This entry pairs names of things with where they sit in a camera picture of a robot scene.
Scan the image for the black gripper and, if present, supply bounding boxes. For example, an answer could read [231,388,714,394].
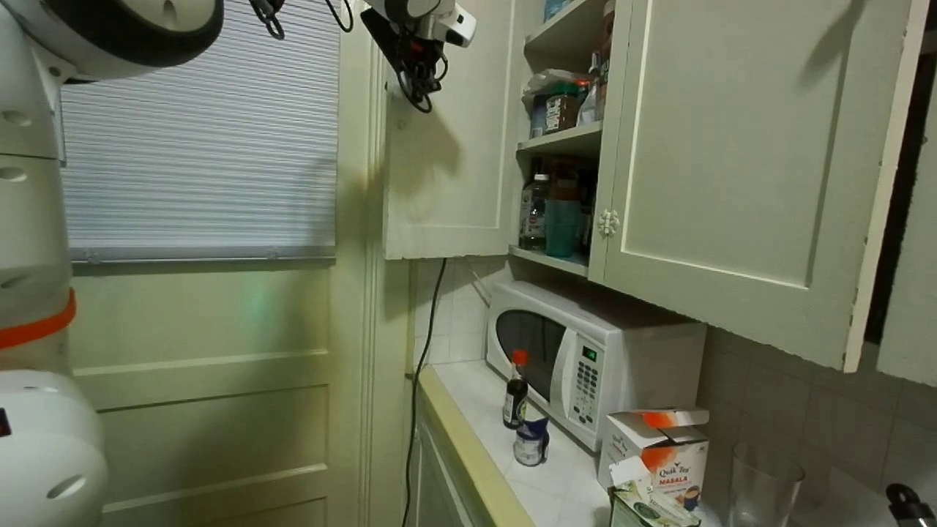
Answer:
[360,3,452,114]

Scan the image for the black power cord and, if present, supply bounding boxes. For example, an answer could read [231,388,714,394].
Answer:
[395,259,452,527]

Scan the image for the teal cup on shelf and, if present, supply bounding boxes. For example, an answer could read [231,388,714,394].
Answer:
[546,199,584,259]

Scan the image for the dark jar on shelf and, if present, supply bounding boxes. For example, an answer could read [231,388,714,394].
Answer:
[522,172,547,246]

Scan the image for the clear drinking glass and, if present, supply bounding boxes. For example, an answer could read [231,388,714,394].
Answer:
[727,442,805,527]

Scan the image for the white window blind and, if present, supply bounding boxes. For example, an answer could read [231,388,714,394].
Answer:
[63,0,341,263]

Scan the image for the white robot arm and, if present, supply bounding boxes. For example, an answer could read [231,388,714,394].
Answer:
[0,0,222,527]

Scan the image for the dark bottle red cap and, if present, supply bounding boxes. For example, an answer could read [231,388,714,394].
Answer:
[502,348,530,427]

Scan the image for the white carton orange top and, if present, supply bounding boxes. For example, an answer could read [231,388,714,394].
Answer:
[599,408,708,514]

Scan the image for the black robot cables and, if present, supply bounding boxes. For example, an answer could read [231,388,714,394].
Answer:
[246,0,360,42]

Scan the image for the food packages upper shelf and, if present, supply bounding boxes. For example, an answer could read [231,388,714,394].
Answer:
[522,52,609,139]

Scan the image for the white green small box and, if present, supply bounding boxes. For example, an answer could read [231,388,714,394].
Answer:
[609,481,703,527]

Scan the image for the white microwave oven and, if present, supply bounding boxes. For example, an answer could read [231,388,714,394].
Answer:
[487,281,705,451]

